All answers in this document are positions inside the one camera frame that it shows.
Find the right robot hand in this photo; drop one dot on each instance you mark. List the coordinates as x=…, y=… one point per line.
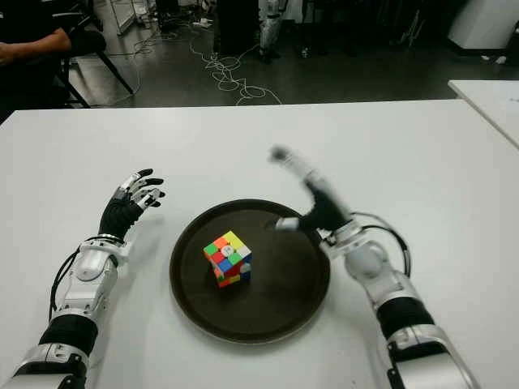
x=328, y=206

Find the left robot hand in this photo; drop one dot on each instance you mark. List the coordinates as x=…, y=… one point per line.
x=117, y=219

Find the dark brown round plate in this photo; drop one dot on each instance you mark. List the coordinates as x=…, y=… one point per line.
x=249, y=271

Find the multicoloured Rubik's cube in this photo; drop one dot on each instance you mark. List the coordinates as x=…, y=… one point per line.
x=229, y=259

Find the person's bare forearm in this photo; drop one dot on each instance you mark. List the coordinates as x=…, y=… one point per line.
x=36, y=44

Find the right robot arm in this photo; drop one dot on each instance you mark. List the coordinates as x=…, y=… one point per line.
x=365, y=263

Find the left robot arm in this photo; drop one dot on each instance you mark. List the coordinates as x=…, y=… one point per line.
x=89, y=267

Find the black chair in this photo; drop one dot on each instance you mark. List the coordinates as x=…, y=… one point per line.
x=115, y=73

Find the small white floor object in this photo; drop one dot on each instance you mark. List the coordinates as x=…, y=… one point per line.
x=305, y=52

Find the seated person black clothes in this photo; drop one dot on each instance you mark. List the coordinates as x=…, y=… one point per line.
x=20, y=85

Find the silver humanoid robot legs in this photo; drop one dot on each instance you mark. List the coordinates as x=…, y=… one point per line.
x=268, y=32

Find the white side table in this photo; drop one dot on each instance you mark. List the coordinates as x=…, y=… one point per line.
x=490, y=101

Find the black cabinet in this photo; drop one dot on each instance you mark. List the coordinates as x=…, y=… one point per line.
x=237, y=26

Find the white board panel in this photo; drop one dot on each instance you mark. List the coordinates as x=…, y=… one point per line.
x=117, y=14

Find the white power strip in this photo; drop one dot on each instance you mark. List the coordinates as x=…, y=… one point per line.
x=202, y=22

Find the white paper scraps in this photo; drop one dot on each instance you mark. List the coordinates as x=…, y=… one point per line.
x=500, y=60

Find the white cabinet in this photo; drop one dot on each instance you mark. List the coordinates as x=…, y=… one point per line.
x=486, y=20

